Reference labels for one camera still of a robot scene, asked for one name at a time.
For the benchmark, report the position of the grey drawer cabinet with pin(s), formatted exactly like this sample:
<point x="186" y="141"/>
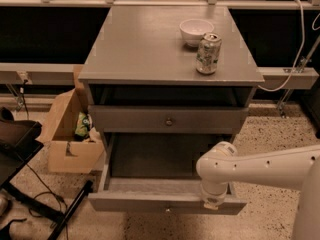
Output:
<point x="142" y="60"/>

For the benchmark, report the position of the green white soda can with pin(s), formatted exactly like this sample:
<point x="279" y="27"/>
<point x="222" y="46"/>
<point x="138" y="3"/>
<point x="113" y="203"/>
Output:
<point x="208" y="53"/>

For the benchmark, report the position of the grey metal railing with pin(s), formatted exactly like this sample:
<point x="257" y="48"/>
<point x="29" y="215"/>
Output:
<point x="40" y="72"/>

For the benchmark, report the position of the brown cardboard box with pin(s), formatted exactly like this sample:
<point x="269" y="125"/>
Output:
<point x="66" y="152"/>

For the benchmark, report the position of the grey top drawer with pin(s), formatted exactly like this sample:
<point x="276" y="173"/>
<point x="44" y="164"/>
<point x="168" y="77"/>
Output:
<point x="158" y="119"/>

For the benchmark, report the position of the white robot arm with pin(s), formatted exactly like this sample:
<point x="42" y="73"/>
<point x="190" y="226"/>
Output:
<point x="297" y="169"/>

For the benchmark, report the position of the black chair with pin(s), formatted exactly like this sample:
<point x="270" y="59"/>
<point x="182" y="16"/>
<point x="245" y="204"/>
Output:
<point x="18" y="145"/>

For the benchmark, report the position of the grey drawer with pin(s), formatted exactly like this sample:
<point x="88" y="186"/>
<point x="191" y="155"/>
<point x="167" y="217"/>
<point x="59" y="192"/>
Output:
<point x="156" y="172"/>
<point x="158" y="119"/>

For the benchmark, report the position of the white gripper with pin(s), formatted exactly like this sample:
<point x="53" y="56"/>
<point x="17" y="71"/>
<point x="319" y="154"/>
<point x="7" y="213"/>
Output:
<point x="213" y="197"/>

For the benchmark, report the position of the green snack bag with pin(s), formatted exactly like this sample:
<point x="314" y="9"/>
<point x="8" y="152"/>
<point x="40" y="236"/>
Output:
<point x="83" y="126"/>

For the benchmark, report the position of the white ceramic bowl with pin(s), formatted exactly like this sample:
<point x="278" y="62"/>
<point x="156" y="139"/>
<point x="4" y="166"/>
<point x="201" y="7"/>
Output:
<point x="192" y="30"/>

